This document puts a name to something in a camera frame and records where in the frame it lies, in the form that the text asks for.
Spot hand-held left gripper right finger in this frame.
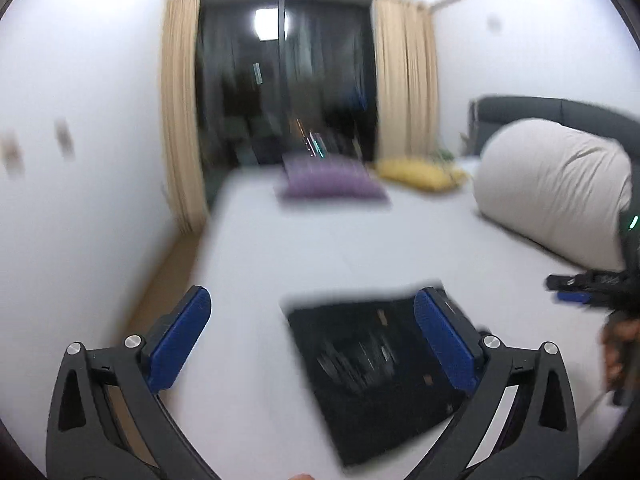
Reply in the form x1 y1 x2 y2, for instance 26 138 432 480
400 287 580 480

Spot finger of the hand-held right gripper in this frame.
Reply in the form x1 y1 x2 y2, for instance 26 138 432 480
556 290 618 309
546 272 621 291

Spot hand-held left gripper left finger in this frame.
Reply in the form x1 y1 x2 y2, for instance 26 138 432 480
46 286 221 480

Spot dark denim pants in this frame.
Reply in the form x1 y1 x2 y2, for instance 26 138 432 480
281 280 493 468

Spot person's right hand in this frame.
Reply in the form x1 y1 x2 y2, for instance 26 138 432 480
601 316 640 393

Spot white pillow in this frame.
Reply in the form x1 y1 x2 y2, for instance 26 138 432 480
472 119 633 272

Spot dark grey headboard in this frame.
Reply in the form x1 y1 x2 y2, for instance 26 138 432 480
469 95 640 171

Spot white bed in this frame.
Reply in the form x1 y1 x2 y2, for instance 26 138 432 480
120 157 640 480

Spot yellow cushion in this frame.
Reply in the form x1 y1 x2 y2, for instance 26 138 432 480
375 156 468 192

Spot purple cushion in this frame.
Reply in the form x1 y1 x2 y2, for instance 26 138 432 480
277 154 390 203

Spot beige curtain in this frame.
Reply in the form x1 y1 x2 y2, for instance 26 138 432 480
370 0 441 163
161 0 210 233

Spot dark window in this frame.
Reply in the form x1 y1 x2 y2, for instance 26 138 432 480
195 0 378 171

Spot wall switch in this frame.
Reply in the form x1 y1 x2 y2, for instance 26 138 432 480
1 132 25 177
54 119 77 160

